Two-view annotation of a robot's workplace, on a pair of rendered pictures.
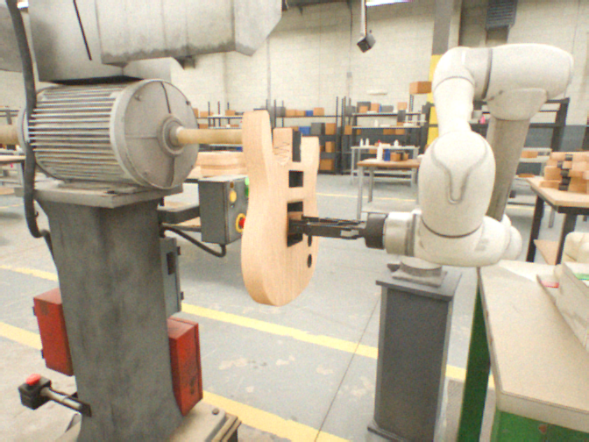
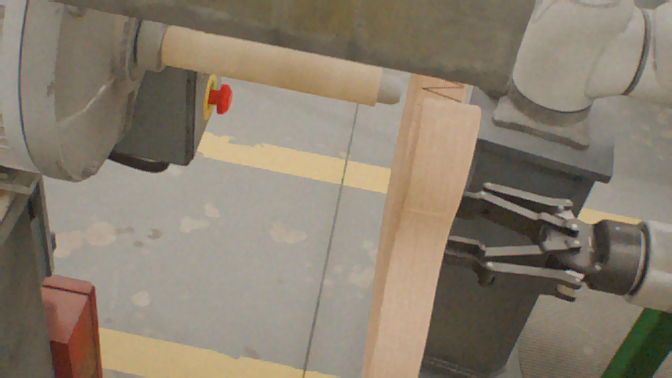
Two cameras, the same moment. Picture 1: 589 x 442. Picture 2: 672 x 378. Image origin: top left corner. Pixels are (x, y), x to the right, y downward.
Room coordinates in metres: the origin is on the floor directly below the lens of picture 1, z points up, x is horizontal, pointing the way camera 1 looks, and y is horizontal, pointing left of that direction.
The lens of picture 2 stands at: (0.26, 0.34, 1.71)
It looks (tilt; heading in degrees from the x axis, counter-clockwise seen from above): 45 degrees down; 336
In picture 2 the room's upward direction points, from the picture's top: 12 degrees clockwise
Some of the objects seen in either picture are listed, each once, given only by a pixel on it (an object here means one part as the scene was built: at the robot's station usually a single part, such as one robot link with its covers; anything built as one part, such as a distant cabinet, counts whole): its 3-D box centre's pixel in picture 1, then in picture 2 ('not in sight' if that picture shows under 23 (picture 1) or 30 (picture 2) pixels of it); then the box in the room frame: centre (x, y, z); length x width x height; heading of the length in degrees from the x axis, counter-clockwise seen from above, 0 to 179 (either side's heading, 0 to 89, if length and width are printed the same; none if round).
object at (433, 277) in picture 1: (415, 267); (538, 93); (1.36, -0.49, 0.73); 0.22 x 0.18 x 0.06; 59
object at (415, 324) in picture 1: (413, 352); (494, 232); (1.35, -0.51, 0.35); 0.28 x 0.28 x 0.70; 59
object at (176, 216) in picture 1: (192, 211); not in sight; (1.09, 0.31, 1.02); 0.19 x 0.04 x 0.04; 156
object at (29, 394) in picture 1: (55, 401); not in sight; (0.94, 0.72, 0.46); 0.25 x 0.07 x 0.08; 66
